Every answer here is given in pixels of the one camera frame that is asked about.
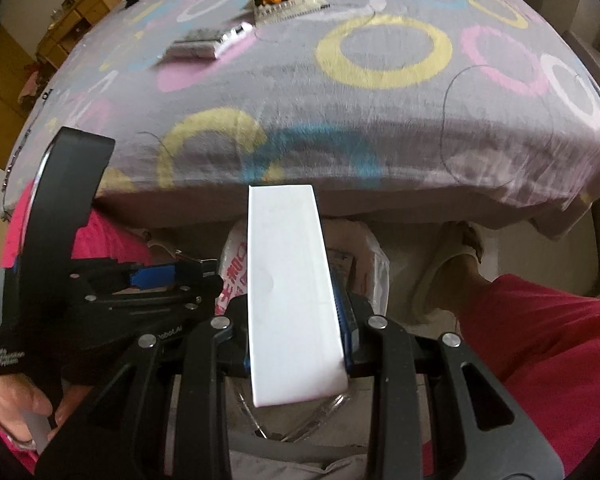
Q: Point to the silver packet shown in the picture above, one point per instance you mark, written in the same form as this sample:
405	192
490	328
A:
205	42

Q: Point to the person's left forearm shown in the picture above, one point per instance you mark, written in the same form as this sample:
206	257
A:
0	460

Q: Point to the person's right foot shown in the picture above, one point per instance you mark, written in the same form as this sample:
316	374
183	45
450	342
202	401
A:
460	280

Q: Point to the white snack wrapper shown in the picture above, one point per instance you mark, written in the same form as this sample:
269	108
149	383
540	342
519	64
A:
287	7

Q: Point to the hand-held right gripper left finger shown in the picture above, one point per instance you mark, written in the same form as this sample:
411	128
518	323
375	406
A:
210	360

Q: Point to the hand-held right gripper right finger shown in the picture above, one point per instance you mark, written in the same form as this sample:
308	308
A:
344	320

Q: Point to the wooden desk with drawers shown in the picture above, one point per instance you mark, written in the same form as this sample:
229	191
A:
85	5

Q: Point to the white cardboard box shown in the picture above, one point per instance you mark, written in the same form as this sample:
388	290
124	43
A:
290	285

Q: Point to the person's left hand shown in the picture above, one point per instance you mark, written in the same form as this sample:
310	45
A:
10	400

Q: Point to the beige slipper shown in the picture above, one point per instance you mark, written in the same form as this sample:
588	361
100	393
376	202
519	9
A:
445	240

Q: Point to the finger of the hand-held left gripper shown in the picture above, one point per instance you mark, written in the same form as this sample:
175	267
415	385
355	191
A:
150	276
145	304

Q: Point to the pink cloth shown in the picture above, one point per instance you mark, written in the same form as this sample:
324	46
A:
30	82

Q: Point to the person's right leg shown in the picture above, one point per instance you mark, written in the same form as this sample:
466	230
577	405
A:
555	335

